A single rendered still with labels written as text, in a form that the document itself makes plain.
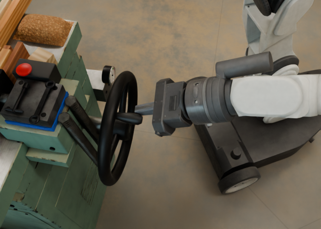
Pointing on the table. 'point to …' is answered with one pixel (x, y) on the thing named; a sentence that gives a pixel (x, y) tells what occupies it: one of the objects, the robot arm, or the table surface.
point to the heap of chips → (43, 29)
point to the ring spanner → (41, 102)
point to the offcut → (43, 56)
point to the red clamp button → (24, 69)
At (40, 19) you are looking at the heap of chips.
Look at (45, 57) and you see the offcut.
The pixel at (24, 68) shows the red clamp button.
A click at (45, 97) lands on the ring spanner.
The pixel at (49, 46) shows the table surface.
